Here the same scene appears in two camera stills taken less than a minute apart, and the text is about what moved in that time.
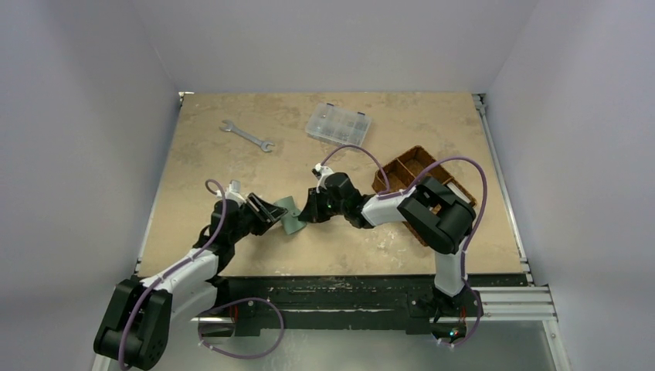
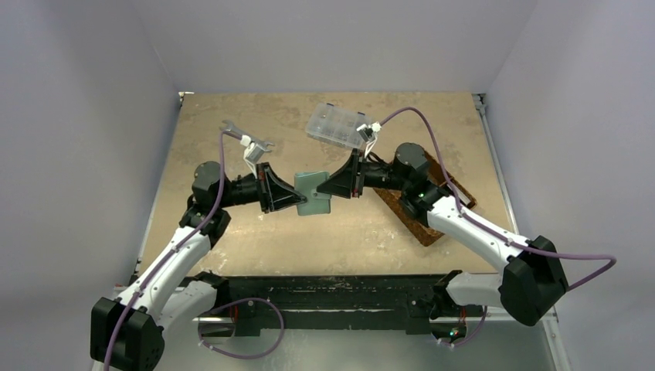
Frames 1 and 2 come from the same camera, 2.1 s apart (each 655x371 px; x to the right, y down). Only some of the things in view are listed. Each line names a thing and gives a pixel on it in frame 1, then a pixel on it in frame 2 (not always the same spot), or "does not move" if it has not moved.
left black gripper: x=266 y=214 -> x=274 y=192
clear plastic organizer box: x=339 y=124 does not move
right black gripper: x=317 y=205 -> x=357 y=174
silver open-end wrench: x=229 y=126 does not move
